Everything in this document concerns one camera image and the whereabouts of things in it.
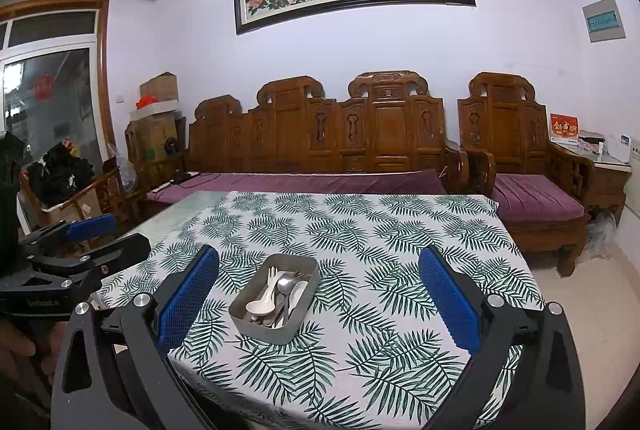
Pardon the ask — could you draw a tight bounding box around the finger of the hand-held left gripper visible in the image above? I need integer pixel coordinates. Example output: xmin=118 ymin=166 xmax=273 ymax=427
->
xmin=20 ymin=215 xmax=119 ymax=258
xmin=35 ymin=233 xmax=151 ymax=276

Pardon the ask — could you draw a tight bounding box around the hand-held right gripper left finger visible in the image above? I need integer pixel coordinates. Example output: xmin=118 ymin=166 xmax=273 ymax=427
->
xmin=51 ymin=244 xmax=221 ymax=430

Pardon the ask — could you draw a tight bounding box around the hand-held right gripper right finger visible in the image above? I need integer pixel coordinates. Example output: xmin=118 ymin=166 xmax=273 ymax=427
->
xmin=418 ymin=246 xmax=586 ymax=430

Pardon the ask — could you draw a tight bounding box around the white plastic spoon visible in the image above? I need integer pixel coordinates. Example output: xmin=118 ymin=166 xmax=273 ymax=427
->
xmin=246 ymin=280 xmax=278 ymax=317

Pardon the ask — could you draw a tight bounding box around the grey metal tray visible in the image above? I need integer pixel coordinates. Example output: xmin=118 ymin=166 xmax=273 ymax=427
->
xmin=228 ymin=253 xmax=321 ymax=346

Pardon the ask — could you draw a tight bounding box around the large metal spoon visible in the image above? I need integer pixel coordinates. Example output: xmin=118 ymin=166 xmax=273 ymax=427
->
xmin=265 ymin=272 xmax=299 ymax=328

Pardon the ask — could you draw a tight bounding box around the person's left hand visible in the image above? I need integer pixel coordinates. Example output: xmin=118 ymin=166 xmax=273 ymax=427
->
xmin=0 ymin=317 xmax=63 ymax=411

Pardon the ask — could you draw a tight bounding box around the wooden chair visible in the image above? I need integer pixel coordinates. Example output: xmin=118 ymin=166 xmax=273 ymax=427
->
xmin=45 ymin=157 xmax=141 ymax=236

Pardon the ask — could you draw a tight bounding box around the pile of dark clothes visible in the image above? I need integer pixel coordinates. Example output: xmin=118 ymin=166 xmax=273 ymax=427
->
xmin=27 ymin=144 xmax=96 ymax=208

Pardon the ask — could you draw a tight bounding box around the wood framed glass door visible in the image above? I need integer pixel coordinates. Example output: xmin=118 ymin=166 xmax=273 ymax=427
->
xmin=0 ymin=0 xmax=118 ymax=171

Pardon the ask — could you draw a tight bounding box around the large cardboard box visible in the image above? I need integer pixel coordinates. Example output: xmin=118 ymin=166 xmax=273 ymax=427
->
xmin=125 ymin=112 xmax=186 ymax=166

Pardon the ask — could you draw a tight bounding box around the red paper decoration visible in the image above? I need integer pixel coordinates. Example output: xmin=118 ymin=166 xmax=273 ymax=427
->
xmin=32 ymin=74 xmax=55 ymax=101

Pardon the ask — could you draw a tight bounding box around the leaf print tablecloth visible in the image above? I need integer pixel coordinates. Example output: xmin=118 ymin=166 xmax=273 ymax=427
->
xmin=95 ymin=191 xmax=546 ymax=430

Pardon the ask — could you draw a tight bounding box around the purple armchair cushion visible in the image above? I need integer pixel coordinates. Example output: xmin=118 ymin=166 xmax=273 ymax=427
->
xmin=492 ymin=174 xmax=586 ymax=218

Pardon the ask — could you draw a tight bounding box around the small cardboard box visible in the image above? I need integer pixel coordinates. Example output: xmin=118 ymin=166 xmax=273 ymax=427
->
xmin=139 ymin=71 xmax=180 ymax=103

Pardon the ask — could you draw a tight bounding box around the purple sofa cushion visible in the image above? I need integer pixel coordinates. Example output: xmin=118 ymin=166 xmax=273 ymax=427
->
xmin=146 ymin=170 xmax=448 ymax=206

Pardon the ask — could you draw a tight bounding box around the clear plastic bag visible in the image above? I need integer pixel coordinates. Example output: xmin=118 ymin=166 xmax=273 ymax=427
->
xmin=587 ymin=212 xmax=618 ymax=261

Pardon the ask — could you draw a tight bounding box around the carved wooden armchair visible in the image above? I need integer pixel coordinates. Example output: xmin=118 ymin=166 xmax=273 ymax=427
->
xmin=456 ymin=72 xmax=596 ymax=277

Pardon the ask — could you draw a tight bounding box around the carved wooden sofa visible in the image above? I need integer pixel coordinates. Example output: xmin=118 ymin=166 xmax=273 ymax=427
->
xmin=182 ymin=71 xmax=468 ymax=191

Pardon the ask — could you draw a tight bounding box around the wooden side table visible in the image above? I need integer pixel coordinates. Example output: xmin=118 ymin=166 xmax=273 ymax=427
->
xmin=552 ymin=142 xmax=632 ymax=231

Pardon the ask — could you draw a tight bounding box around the red printed box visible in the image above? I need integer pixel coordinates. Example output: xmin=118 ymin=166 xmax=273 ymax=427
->
xmin=549 ymin=112 xmax=580 ymax=143

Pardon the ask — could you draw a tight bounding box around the white box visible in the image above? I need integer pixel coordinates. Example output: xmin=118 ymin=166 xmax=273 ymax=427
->
xmin=602 ymin=132 xmax=632 ymax=162

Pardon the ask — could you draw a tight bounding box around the wall electrical panel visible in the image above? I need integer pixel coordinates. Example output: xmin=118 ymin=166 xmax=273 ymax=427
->
xmin=581 ymin=0 xmax=627 ymax=43

